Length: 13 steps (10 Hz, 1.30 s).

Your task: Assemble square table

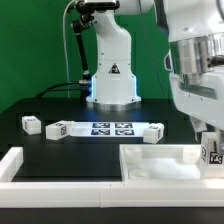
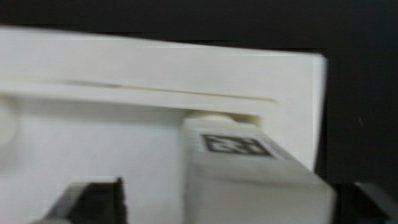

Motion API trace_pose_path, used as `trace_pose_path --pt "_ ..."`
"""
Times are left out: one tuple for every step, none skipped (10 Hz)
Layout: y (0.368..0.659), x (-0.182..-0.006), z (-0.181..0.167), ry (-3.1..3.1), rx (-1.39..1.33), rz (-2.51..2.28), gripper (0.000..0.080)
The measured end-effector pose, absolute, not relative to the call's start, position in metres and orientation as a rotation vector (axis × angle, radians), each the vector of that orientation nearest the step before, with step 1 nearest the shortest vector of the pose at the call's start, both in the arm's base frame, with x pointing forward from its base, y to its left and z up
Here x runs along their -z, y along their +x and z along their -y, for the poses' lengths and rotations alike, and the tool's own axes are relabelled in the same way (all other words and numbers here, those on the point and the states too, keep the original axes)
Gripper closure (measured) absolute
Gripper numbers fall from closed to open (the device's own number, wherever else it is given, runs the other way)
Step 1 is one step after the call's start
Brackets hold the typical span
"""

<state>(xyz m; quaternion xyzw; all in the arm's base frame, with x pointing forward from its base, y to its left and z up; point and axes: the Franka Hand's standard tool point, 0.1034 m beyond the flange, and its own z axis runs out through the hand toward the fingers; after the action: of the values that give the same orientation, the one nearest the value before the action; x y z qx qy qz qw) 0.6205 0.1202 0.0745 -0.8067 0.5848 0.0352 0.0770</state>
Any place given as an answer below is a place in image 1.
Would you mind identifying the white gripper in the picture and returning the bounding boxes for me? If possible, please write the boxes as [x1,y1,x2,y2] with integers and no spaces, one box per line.
[169,73,224,142]

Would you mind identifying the white square tabletop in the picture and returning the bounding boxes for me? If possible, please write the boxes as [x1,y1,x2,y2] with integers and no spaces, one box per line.
[120,144,203,180]

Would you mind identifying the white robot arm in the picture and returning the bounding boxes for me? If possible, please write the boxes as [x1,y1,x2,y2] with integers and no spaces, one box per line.
[81,0,224,144]

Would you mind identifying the white U-shaped obstacle fence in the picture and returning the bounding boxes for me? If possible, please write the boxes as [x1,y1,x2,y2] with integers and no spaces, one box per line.
[0,147,224,208]

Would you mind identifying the white fiducial tag sheet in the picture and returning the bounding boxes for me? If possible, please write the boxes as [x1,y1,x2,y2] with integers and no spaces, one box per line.
[70,122,150,137]

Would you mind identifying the black hanging cable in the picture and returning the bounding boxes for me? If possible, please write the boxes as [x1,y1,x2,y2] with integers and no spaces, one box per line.
[137,0,168,100]

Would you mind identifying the black cables at base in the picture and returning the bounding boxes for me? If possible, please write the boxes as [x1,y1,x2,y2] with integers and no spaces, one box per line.
[34,78,93,99]

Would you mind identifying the white cable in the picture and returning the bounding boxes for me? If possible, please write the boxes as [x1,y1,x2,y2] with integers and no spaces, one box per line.
[62,0,78,98]

